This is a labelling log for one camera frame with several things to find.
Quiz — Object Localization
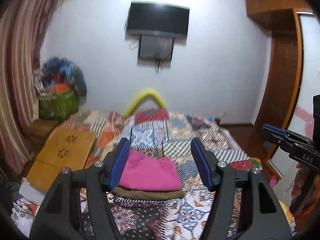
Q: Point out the pink pants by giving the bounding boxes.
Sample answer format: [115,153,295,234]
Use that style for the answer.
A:
[119,150,182,192]

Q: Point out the orange sleeve right forearm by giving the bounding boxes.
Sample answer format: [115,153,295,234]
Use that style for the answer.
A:
[293,194,319,230]

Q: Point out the person's right hand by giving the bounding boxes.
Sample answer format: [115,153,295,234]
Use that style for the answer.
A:
[291,163,306,199]

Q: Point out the white wardrobe sliding door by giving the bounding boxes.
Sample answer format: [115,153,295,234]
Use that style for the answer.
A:
[265,11,320,181]

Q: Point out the olive green folded garment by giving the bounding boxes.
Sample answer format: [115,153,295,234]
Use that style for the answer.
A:
[113,186,184,200]

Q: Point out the yellow wooden board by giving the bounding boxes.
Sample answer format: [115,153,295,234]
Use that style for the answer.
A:
[27,127,96,191]

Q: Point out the colourful patchwork bedspread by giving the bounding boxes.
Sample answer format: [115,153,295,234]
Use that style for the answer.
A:
[23,109,262,239]

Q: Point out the green storage basket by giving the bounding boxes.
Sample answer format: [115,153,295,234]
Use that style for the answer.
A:
[38,89,79,121]

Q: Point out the brown wooden door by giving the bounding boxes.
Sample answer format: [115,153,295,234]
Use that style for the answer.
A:
[245,0,313,153]

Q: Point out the yellow curved foam tube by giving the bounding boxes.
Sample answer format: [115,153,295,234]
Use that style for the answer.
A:
[123,88,166,118]

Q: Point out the pile of blue clothes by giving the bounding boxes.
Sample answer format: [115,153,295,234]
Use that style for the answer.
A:
[34,57,87,97]

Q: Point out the striped brown curtain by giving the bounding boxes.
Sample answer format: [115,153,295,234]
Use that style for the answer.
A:
[1,0,61,176]

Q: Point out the dark wall shelf under television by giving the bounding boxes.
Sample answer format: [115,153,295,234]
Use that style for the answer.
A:
[138,35,174,62]

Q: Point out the black wall television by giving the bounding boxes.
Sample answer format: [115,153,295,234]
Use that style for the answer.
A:
[126,2,190,39]

